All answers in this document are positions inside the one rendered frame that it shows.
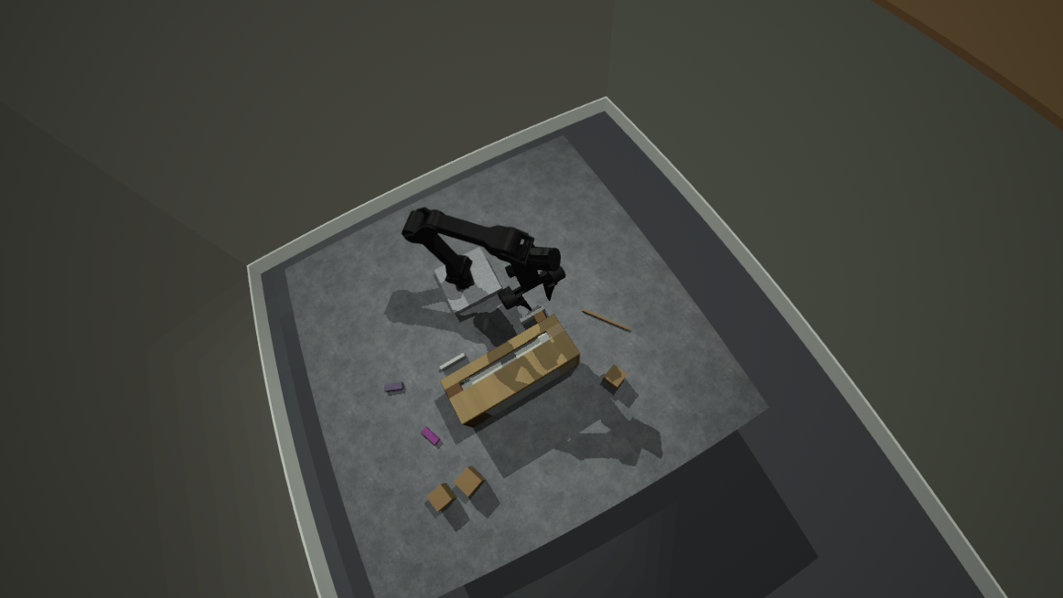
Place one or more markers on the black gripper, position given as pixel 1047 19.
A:
pixel 528 280

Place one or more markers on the small magenta block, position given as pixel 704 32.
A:
pixel 430 436

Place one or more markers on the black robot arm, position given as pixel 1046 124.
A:
pixel 423 226

